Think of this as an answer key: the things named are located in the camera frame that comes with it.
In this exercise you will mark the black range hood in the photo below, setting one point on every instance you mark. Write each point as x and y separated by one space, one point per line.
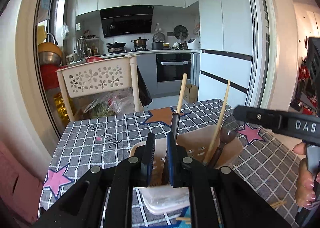
126 20

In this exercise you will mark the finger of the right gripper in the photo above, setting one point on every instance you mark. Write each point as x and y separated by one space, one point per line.
270 119

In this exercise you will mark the black built-in oven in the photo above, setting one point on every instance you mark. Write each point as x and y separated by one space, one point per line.
172 66

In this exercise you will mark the grey checkered tablecloth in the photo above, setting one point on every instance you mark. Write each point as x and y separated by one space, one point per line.
266 164

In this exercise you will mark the stainless steel bowl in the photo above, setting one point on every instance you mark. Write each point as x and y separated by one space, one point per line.
49 58

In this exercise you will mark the beige flower-pattern storage cart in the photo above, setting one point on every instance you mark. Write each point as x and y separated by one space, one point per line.
97 77

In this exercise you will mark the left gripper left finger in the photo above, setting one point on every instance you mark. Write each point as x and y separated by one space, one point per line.
146 164

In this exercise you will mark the white refrigerator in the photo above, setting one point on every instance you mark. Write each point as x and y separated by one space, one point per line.
226 36

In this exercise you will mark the dark metal spoon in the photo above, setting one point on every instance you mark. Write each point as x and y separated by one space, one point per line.
228 133

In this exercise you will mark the person right hand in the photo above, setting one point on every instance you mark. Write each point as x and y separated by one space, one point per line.
305 195

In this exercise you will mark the cardboard box on floor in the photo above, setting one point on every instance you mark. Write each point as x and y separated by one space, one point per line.
191 93

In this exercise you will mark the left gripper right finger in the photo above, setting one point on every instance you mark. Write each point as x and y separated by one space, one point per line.
179 179

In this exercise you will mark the pink plastic stool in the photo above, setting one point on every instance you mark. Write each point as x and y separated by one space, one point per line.
20 190

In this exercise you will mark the cooking pot on stove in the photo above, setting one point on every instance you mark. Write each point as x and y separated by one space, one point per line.
140 42

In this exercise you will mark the wooden chopstick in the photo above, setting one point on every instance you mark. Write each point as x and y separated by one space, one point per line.
181 95
209 153
186 220

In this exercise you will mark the beige plastic utensil holder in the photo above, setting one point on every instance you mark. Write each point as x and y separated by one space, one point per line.
161 199

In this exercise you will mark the black-handled utensil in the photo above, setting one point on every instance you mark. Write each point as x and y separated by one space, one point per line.
173 130

